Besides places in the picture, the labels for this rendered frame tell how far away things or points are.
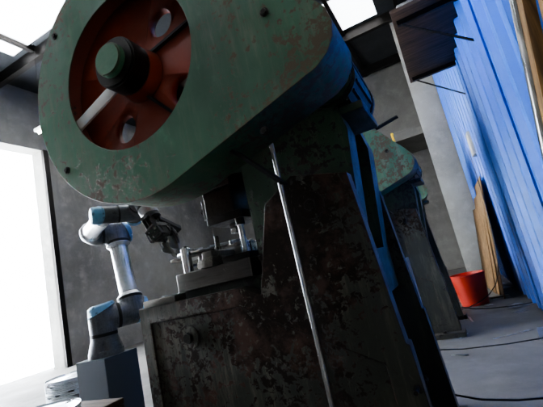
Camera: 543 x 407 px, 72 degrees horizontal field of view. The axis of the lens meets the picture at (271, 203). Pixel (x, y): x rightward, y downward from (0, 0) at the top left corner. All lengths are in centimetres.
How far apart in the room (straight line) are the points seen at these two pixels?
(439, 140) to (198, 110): 554
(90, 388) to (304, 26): 163
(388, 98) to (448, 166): 267
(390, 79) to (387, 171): 602
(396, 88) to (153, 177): 761
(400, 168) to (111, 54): 191
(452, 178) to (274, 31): 544
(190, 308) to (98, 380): 71
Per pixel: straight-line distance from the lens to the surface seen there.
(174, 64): 125
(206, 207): 146
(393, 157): 262
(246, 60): 100
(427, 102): 654
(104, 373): 185
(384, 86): 852
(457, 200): 623
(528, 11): 78
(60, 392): 248
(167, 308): 134
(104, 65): 124
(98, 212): 168
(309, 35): 95
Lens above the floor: 64
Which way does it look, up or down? 10 degrees up
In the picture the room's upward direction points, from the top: 13 degrees counter-clockwise
